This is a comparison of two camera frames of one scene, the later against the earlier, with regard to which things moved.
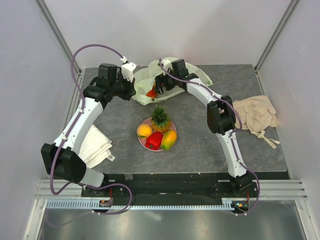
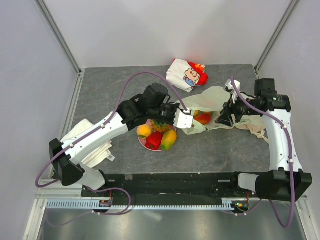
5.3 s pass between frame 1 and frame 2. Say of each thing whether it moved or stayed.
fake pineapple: stayed
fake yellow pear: stayed
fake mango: stayed
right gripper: moved
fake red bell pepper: stayed
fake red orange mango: moved
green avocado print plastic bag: moved
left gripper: moved
